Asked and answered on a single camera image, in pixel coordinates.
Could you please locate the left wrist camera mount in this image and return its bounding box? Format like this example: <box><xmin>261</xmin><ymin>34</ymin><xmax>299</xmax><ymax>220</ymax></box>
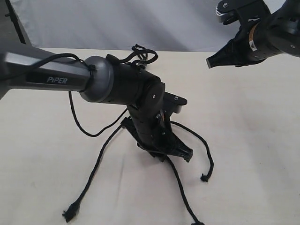
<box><xmin>163</xmin><ymin>92</ymin><xmax>188</xmax><ymax>117</ymax></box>

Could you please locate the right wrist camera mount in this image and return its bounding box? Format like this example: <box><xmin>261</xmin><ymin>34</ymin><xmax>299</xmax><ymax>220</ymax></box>
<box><xmin>216</xmin><ymin>0</ymin><xmax>271</xmax><ymax>25</ymax></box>

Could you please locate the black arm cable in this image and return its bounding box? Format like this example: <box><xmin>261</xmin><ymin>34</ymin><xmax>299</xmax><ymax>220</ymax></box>
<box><xmin>7</xmin><ymin>43</ymin><xmax>159</xmax><ymax>138</ymax></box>

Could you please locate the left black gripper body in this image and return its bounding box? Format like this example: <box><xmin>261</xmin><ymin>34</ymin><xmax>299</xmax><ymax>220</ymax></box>
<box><xmin>121</xmin><ymin>97</ymin><xmax>180</xmax><ymax>156</ymax></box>

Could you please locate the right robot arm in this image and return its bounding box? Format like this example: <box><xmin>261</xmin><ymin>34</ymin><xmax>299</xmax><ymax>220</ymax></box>
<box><xmin>206</xmin><ymin>0</ymin><xmax>300</xmax><ymax>68</ymax></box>

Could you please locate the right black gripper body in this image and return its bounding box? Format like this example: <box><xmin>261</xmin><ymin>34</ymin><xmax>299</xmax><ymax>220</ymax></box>
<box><xmin>223</xmin><ymin>21</ymin><xmax>260</xmax><ymax>67</ymax></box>

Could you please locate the grey backdrop cloth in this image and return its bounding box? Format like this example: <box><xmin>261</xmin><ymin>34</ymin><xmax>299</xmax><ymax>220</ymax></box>
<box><xmin>16</xmin><ymin>0</ymin><xmax>300</xmax><ymax>53</ymax></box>

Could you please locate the black stand pole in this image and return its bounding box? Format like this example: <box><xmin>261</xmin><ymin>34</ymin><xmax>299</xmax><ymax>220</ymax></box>
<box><xmin>5</xmin><ymin>0</ymin><xmax>29</xmax><ymax>44</ymax></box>

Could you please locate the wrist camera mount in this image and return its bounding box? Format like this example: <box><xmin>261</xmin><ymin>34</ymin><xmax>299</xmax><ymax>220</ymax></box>
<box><xmin>216</xmin><ymin>0</ymin><xmax>271</xmax><ymax>25</ymax></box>
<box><xmin>163</xmin><ymin>92</ymin><xmax>188</xmax><ymax>117</ymax></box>

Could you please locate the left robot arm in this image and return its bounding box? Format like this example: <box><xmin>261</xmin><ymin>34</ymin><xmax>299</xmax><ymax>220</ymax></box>
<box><xmin>0</xmin><ymin>41</ymin><xmax>193</xmax><ymax>161</ymax></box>

